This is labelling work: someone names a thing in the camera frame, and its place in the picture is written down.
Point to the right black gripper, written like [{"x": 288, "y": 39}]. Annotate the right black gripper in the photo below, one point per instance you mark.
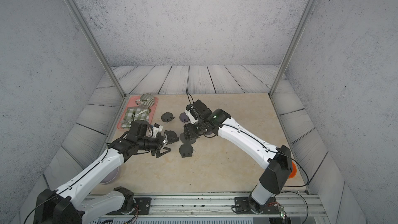
[{"x": 189, "y": 132}]

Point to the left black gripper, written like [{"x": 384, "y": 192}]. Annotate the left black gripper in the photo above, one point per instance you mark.
[{"x": 159, "y": 143}]

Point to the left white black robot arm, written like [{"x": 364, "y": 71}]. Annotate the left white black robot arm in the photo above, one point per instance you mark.
[{"x": 67, "y": 204}]

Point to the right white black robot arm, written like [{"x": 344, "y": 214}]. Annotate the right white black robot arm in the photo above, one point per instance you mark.
[{"x": 276, "y": 161}]

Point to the green checkered cloth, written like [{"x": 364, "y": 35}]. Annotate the green checkered cloth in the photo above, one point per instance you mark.
[{"x": 133, "y": 114}]

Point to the striped ceramic cup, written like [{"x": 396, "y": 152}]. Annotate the striped ceramic cup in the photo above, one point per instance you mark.
[{"x": 146, "y": 100}]

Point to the pink plastic tray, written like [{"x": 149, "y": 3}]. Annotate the pink plastic tray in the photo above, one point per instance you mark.
[{"x": 131, "y": 103}]

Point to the purple bowl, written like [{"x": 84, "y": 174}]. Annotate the purple bowl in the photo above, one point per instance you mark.
[{"x": 112, "y": 176}]

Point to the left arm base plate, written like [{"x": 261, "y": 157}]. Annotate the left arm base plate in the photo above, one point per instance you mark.
[{"x": 139, "y": 206}]

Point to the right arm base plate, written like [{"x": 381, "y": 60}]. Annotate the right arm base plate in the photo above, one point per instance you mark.
[{"x": 246, "y": 205}]

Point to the aluminium rail frame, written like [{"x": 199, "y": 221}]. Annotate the aluminium rail frame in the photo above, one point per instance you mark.
[{"x": 296, "y": 207}]

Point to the left metal corner post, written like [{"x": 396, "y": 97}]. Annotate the left metal corner post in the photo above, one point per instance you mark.
[{"x": 76, "y": 12}]

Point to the metal corner post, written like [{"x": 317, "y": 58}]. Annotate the metal corner post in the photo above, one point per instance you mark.
[
  {"x": 76, "y": 12},
  {"x": 305, "y": 16}
]

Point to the right metal corner post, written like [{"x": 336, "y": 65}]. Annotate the right metal corner post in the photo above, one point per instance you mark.
[{"x": 305, "y": 16}]

